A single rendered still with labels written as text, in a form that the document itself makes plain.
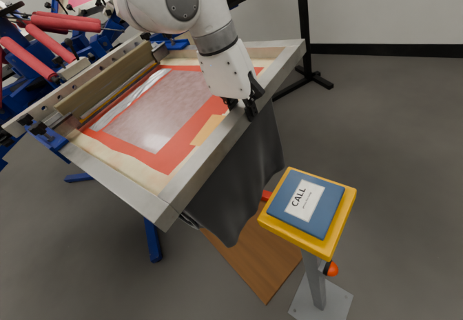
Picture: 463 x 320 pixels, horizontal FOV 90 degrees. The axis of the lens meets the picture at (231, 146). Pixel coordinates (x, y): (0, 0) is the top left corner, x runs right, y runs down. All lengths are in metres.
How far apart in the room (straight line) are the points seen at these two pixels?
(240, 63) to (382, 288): 1.21
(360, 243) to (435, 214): 0.40
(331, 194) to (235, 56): 0.28
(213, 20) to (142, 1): 0.13
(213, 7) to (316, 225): 0.37
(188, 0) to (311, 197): 0.34
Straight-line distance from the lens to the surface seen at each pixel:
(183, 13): 0.32
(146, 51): 1.02
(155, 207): 0.43
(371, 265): 1.41
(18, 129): 1.14
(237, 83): 0.44
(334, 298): 1.35
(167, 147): 0.58
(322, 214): 0.41
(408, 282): 1.43
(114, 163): 0.66
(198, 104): 0.66
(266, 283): 1.37
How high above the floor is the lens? 1.34
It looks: 44 degrees down
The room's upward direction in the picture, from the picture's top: 24 degrees counter-clockwise
